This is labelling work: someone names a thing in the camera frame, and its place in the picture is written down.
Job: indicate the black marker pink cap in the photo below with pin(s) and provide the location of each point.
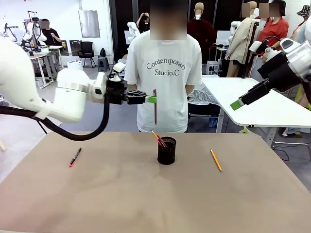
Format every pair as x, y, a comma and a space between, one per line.
74, 158

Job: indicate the white computer case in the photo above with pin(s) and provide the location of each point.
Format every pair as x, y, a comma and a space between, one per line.
212, 68

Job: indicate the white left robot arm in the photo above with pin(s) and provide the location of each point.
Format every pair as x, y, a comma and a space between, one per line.
68, 97

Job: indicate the person in red shirt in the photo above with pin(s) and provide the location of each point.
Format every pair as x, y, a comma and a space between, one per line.
272, 28

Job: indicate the long wooden workbench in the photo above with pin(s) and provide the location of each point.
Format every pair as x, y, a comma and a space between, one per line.
42, 57

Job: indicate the white table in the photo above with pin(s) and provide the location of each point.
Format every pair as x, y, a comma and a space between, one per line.
267, 114

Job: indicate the seated person in black shirt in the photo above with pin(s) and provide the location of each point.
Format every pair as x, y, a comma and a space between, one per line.
50, 34

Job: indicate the pale green bracket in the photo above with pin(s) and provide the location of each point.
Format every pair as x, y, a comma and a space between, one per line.
244, 130

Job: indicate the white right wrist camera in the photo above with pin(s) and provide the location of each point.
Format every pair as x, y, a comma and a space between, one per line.
258, 46

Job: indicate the black bag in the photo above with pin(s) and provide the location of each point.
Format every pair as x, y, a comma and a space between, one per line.
103, 52

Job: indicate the grey mesh cloth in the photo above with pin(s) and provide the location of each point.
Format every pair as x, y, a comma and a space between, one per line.
206, 95

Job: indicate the mannequin in dark red coat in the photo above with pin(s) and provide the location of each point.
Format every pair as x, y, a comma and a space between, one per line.
204, 34

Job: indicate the thin black pole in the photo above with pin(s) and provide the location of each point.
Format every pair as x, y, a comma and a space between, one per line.
41, 126

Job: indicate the small wooden piece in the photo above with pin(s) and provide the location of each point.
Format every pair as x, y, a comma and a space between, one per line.
3, 145

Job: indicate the dark red pen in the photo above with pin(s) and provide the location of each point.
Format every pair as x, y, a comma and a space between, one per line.
155, 114

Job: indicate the mannequin in beige coat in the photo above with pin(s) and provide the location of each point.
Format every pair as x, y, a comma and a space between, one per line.
239, 46

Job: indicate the blue bag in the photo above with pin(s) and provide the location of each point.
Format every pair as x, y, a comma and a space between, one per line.
213, 122

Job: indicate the patterned bucket hat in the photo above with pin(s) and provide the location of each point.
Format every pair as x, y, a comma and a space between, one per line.
305, 11

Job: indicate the yellow pencil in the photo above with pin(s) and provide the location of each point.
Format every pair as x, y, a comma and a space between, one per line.
216, 160
154, 134

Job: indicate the black tripod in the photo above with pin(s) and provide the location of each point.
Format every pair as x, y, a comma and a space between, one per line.
250, 53

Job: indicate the white air purifier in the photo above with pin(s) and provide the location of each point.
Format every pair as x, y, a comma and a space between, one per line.
74, 65

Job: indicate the black stool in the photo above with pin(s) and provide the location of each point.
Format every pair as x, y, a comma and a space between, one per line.
103, 63

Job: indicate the grey wall panel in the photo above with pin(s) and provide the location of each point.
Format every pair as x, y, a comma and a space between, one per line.
88, 24

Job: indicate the black office chair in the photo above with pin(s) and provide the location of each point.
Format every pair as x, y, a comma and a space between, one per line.
87, 51

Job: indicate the person in white t-shirt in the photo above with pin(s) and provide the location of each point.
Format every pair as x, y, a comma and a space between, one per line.
175, 109

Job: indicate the person in black clothes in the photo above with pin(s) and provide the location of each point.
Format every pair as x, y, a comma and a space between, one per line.
143, 24

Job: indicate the yellow-green object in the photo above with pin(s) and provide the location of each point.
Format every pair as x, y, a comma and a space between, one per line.
298, 94

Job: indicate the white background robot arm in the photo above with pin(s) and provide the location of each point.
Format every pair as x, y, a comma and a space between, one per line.
34, 29
132, 30
235, 28

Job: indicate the mannequin in light jacket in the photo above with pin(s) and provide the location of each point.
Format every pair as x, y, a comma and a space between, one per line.
300, 31

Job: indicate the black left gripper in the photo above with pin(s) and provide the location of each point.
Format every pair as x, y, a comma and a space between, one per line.
117, 93

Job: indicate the black mesh pen holder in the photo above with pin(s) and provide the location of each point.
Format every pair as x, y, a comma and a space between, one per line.
166, 153

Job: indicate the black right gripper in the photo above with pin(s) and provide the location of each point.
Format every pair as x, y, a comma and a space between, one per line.
279, 70

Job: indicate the black standing panel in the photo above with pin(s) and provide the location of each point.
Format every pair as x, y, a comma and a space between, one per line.
75, 48

